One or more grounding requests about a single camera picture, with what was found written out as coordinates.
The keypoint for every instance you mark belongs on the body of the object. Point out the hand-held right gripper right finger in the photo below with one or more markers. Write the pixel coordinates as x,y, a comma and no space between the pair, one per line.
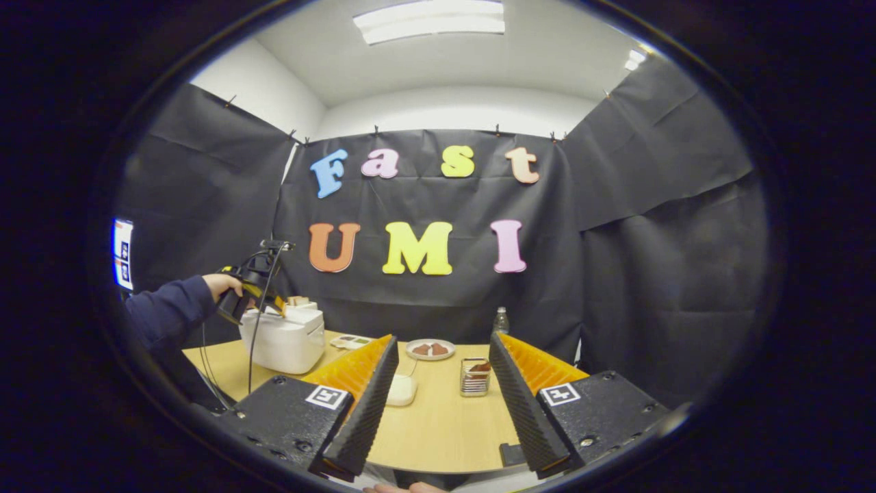
523,404

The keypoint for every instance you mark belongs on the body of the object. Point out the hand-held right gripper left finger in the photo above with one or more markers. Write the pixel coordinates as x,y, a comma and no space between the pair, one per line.
366,411

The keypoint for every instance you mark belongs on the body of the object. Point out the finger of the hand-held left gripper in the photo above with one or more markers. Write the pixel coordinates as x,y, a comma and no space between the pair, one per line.
268,300

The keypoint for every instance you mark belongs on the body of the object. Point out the white rice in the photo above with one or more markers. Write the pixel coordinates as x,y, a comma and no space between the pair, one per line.
402,392

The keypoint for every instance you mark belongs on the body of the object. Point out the white rice cooker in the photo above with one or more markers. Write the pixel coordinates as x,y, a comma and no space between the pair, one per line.
287,342

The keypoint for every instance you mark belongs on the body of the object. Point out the brown wooden spoon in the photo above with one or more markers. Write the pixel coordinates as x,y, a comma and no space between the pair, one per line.
481,368

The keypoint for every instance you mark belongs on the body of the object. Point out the toast slice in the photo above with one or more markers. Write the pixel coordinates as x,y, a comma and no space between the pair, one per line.
298,300

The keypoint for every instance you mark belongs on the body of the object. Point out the small black block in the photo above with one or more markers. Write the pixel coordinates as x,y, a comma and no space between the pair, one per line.
512,455

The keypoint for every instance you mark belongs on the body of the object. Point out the white divided dish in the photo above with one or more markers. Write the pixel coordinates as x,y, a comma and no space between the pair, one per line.
352,342

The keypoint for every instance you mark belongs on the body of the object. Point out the white round plate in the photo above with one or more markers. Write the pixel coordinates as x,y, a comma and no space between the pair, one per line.
410,356

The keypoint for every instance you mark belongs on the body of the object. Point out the brown meat piece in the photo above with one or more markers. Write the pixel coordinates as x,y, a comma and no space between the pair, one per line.
439,349
421,350

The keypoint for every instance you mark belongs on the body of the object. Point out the clear plastic water bottle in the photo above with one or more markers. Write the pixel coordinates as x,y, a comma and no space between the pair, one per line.
501,322

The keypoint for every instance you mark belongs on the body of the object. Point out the black backdrop cloth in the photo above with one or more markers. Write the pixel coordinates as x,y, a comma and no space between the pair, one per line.
424,301

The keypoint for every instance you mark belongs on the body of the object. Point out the white blue-edged panel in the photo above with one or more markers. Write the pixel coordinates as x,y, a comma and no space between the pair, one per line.
123,257

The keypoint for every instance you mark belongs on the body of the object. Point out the long ceiling light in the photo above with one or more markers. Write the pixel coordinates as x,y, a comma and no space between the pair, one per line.
431,20

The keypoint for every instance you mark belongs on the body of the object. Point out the small ceiling light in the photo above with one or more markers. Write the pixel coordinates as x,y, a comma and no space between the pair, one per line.
634,59

